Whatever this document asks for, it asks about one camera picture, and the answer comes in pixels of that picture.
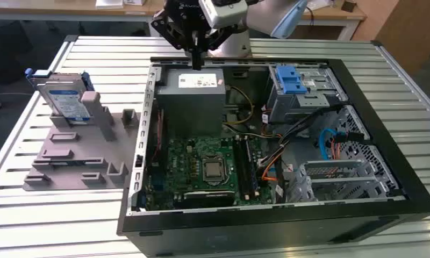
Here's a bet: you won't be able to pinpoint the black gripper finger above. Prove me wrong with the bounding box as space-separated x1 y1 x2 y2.
150 10 198 71
196 25 239 71

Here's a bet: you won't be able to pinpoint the hard disk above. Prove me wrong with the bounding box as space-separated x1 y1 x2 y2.
23 68 95 124

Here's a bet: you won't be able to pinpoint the metal disk bay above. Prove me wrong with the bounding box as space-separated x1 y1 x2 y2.
288 158 398 202

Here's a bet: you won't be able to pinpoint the large white box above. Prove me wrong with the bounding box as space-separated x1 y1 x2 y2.
94 0 125 10

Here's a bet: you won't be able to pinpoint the blue drive latch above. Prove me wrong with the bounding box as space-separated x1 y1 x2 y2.
275 66 308 95

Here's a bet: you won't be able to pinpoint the grey power supply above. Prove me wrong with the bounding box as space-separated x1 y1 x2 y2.
152 67 226 138

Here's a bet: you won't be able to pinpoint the wooden desk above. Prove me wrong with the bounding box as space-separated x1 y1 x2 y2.
0 0 367 41

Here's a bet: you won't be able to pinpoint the metal optical drive cage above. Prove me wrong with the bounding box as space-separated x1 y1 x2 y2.
266 64 348 124

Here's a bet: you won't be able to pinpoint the green motherboard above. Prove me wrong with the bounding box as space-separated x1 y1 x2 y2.
144 135 272 209

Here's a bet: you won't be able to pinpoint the dark office chair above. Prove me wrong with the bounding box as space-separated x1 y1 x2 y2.
0 20 33 84

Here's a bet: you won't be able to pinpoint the silver CPU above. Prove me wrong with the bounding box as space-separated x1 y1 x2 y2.
202 161 226 181

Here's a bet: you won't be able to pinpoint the black RAM stick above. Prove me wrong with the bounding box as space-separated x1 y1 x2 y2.
242 135 260 198

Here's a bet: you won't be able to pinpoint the grey parts rack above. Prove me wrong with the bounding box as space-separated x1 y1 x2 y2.
22 91 142 191

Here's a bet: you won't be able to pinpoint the black graphics card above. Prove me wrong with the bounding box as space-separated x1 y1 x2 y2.
180 189 235 207

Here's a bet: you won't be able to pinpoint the black PC case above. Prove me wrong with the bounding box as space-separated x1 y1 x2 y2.
115 56 430 256

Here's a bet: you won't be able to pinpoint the yellow wires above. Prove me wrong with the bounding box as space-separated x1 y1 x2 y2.
223 85 255 126

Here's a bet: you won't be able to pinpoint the thin black desk cable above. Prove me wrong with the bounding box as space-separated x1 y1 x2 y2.
304 6 315 27

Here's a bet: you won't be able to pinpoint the red wires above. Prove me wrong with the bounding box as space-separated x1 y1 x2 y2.
155 109 164 159

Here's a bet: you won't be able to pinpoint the black wire bundle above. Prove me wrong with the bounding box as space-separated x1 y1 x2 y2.
271 106 344 162

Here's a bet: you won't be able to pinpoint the long orange flat wire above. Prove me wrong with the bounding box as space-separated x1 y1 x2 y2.
260 150 287 181

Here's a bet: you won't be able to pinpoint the blue wire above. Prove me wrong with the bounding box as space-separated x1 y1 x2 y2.
318 128 344 162

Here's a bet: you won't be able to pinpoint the CPU socket metal frame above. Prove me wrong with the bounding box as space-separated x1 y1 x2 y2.
199 154 230 189

